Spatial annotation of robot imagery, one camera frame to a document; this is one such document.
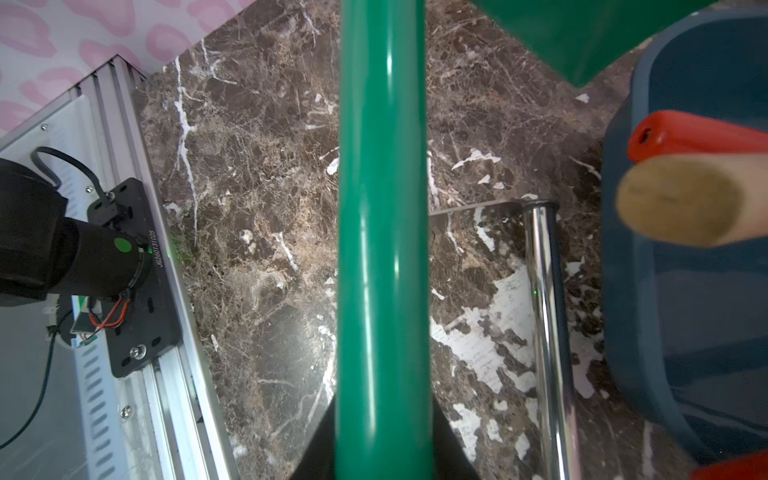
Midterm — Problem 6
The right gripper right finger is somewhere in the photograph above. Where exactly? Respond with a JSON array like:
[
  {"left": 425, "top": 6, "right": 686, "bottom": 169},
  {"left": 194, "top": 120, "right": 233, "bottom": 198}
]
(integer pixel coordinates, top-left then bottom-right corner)
[{"left": 433, "top": 401, "right": 479, "bottom": 480}]

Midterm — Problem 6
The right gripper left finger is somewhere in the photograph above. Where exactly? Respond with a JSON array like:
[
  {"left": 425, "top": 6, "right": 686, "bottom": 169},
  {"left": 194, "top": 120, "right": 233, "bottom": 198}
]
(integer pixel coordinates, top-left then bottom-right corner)
[{"left": 289, "top": 398, "right": 336, "bottom": 480}]

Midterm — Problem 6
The blue handled metal tool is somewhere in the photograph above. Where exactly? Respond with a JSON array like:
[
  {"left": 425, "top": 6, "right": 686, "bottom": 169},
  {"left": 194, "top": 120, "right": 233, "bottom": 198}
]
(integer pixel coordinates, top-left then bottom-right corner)
[{"left": 429, "top": 199, "right": 583, "bottom": 479}]

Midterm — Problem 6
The green handled garden tool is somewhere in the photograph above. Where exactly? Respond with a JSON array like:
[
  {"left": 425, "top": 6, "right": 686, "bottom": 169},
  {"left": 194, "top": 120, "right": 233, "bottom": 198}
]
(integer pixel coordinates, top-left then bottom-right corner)
[{"left": 334, "top": 1, "right": 710, "bottom": 479}]

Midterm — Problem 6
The wooden handled tool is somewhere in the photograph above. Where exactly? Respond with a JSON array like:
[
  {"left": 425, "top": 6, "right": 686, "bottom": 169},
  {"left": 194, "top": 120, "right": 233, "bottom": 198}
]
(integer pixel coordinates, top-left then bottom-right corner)
[{"left": 616, "top": 154, "right": 767, "bottom": 248}]

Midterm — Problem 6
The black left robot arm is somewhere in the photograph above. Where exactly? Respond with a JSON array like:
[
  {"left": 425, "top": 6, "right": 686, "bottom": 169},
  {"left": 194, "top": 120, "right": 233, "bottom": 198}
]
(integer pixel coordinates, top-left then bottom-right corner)
[{"left": 1, "top": 159, "right": 151, "bottom": 307}]

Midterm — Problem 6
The teal plastic storage box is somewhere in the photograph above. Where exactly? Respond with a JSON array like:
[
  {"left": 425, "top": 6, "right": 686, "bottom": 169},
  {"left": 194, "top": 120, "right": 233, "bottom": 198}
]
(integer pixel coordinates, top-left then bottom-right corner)
[{"left": 601, "top": 7, "right": 767, "bottom": 464}]

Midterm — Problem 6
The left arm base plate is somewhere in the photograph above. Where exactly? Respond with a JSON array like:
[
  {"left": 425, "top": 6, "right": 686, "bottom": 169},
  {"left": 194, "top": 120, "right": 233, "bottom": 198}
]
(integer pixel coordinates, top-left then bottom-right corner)
[{"left": 83, "top": 178, "right": 182, "bottom": 378}]

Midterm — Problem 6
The aluminium front rail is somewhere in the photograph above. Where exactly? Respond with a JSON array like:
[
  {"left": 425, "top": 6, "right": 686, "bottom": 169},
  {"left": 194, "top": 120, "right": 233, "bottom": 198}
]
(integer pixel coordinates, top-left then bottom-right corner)
[{"left": 1, "top": 57, "right": 238, "bottom": 479}]

